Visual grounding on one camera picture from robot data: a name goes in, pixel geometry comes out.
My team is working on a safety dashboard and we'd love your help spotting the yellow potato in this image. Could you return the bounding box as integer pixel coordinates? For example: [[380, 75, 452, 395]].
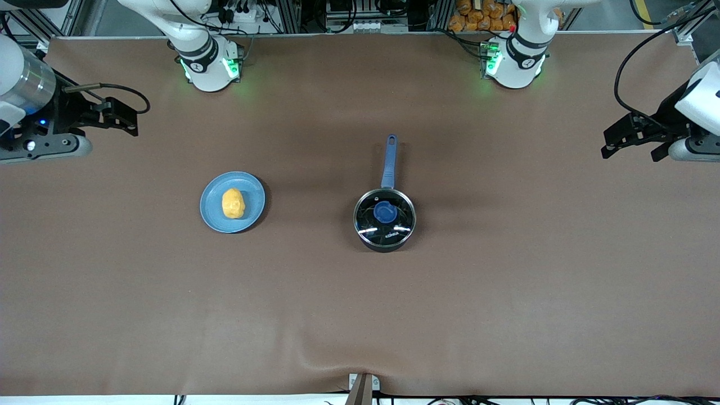
[[222, 188, 246, 219]]

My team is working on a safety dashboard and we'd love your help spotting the glass lid with blue knob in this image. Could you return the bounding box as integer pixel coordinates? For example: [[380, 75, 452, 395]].
[[354, 189, 417, 248]]

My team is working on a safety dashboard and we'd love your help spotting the white power strip with plugs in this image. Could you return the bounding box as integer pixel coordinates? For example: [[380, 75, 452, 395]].
[[217, 0, 260, 24]]

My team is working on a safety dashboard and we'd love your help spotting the blue plastic plate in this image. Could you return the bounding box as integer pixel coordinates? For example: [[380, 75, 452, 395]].
[[200, 171, 266, 234]]

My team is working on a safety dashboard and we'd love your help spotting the bag of orange pieces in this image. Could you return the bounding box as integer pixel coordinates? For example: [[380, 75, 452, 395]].
[[448, 0, 564, 33]]

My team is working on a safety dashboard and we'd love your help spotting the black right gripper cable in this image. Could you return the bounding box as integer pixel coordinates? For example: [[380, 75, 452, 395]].
[[63, 83, 151, 115]]

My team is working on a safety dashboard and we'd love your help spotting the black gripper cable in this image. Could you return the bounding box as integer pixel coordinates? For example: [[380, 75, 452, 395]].
[[63, 83, 151, 115], [614, 0, 720, 134]]

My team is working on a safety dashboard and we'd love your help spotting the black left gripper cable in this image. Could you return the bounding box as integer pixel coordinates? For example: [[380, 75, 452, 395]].
[[614, 0, 720, 134]]

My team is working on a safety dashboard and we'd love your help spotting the aluminium corner frame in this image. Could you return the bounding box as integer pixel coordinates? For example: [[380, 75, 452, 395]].
[[671, 0, 720, 65]]

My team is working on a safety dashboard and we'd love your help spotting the aluminium frame with diagonal strut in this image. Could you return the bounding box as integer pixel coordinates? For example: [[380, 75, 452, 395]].
[[0, 0, 86, 50]]

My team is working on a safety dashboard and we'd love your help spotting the aluminium frame post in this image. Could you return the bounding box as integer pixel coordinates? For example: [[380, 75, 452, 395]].
[[276, 0, 303, 34]]

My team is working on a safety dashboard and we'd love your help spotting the black pot with blue handle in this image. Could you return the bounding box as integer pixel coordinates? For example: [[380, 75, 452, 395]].
[[353, 134, 418, 253]]

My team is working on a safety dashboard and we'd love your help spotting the metal table edge bracket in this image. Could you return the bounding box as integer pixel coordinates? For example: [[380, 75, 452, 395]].
[[348, 372, 381, 405]]

